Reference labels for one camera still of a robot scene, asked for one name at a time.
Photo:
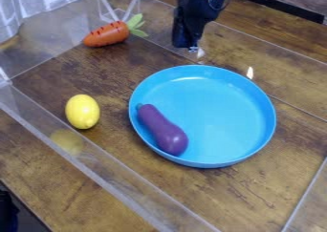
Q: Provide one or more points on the purple toy eggplant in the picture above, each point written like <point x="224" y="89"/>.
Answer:
<point x="169" y="137"/>

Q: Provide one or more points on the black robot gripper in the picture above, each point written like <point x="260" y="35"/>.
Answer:
<point x="193" y="13"/>

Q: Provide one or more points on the yellow toy lemon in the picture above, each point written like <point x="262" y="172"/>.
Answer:
<point x="82" y="111"/>

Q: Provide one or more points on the clear acrylic enclosure wall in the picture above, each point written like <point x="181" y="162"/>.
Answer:
<point x="95" y="180"/>

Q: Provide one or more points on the blue round plastic tray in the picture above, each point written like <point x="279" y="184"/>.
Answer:
<point x="216" y="106"/>

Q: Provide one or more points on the orange toy carrot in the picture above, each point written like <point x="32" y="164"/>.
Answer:
<point x="116" y="32"/>

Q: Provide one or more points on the dark wooden baseboard strip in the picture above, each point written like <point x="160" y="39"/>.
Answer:
<point x="280" y="6"/>

